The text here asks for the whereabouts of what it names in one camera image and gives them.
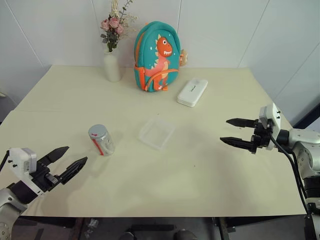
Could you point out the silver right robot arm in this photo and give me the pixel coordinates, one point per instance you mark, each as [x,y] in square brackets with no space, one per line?
[300,140]

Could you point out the beige plush pendant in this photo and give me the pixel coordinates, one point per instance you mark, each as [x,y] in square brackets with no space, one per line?
[184,57]

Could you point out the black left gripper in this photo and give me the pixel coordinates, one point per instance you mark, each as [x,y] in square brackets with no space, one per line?
[46,178]

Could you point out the black table frame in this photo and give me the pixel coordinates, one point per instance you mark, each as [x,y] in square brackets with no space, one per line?
[223,225]

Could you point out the teal dinosaur backpack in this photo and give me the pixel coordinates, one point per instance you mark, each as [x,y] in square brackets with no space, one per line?
[150,50]

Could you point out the white ceramic vase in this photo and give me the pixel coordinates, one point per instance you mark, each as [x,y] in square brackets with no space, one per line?
[112,68]

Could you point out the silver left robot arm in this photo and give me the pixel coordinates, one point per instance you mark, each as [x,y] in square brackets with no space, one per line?
[7,203]

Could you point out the clear jar with silver lid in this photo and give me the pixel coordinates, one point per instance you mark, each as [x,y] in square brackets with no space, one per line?
[106,146]

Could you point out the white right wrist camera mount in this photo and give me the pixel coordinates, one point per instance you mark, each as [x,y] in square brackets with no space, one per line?
[275,120]

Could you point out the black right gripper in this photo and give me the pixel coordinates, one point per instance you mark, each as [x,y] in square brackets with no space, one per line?
[261,136]

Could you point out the white rectangular case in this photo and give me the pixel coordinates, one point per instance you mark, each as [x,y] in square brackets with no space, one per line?
[192,92]

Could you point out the clear plastic container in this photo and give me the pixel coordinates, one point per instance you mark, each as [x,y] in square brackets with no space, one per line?
[156,133]

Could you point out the grey round disc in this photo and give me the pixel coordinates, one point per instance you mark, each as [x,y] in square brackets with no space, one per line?
[97,130]

